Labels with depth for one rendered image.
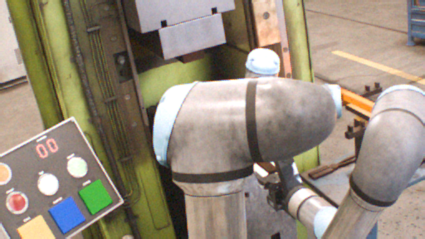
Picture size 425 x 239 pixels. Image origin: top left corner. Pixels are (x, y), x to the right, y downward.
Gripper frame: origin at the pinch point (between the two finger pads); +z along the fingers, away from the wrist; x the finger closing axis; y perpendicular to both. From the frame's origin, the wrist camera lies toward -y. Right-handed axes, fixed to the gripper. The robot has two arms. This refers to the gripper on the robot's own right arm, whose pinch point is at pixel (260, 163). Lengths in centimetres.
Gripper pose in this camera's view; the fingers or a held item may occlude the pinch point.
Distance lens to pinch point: 131.8
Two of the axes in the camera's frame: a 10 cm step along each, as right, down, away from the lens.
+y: 1.8, 9.0, 4.0
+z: -3.8, -3.1, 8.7
